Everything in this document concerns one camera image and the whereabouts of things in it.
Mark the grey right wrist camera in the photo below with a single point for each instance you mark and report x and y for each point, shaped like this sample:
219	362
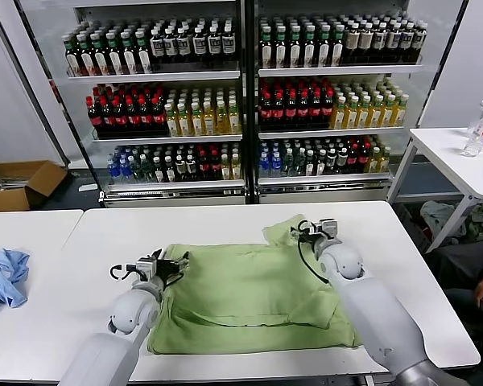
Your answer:
328	228

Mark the person dark clothing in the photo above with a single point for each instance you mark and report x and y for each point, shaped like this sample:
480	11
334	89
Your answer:
463	261

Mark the green cap dark tea bottle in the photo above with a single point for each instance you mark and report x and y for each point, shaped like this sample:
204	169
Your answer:
144	58
87	60
101	59
73	60
115	59
309	50
295	50
267	50
281	50
324	49
130	58
337	49

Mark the white side table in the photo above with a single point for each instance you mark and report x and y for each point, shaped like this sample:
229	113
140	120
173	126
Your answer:
438	153

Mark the right glass cooler door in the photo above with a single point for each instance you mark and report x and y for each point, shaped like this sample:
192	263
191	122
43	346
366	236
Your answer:
434	80

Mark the small yellow drink bottle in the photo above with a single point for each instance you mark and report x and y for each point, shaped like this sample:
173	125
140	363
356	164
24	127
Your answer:
373	163
236	169
384	161
225	169

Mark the open cardboard box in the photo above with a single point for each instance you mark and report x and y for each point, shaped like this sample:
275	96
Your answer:
8	199

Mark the white cloth pile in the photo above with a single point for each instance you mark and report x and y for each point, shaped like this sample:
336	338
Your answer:
436	213

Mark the crumpled light blue cloth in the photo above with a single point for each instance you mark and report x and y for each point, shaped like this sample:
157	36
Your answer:
4	281

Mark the beverage display cooler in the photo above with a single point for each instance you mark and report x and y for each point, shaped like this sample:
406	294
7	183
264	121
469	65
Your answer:
249	100

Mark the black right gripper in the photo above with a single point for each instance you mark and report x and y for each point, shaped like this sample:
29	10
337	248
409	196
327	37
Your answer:
316	242

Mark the small white cap dark bottle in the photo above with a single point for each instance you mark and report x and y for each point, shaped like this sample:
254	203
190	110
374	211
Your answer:
158	172
332	162
180	169
191	169
343	161
310	164
170	171
321	163

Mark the white cooler shelf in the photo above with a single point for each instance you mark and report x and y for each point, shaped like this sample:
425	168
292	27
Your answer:
173	185
153	76
165	138
338	71
330	132
326	179

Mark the small green tinted bottle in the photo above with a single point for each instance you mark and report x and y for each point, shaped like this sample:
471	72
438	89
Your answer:
146	171
288	165
135	171
299	165

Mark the small white floor object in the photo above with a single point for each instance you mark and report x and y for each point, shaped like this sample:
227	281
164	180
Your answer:
87	187

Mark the metal rods bundle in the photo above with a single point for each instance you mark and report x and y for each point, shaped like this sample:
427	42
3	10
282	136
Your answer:
4	183

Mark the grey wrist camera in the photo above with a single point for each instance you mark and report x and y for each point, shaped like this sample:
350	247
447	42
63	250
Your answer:
146	268
328	228

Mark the beige label dark bottle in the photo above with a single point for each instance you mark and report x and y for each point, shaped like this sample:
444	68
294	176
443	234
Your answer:
365	41
352	42

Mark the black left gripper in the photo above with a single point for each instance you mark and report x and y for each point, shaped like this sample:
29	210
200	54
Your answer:
167	270

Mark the glass cooler door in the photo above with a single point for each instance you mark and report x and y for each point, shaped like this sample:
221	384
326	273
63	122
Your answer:
434	80
64	120

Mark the left glass cooler door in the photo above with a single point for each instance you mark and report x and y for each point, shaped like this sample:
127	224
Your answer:
64	120

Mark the small blue water bottle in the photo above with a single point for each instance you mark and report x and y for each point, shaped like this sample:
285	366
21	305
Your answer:
276	165
113	171
265	165
124	171

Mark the white cap blue label bottle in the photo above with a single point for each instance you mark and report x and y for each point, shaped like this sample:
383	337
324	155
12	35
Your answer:
418	39
158	48
199	46
184	47
406	40
379	41
171	47
393	40
229	45
214	46

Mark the light green t-shirt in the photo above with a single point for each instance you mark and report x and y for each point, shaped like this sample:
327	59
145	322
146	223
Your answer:
245	289

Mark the small red cap cola bottle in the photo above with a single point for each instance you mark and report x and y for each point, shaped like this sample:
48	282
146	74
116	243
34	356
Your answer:
353	160
215	166
203	167
364	159

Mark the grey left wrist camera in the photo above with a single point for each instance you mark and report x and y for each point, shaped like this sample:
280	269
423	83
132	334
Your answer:
146	268

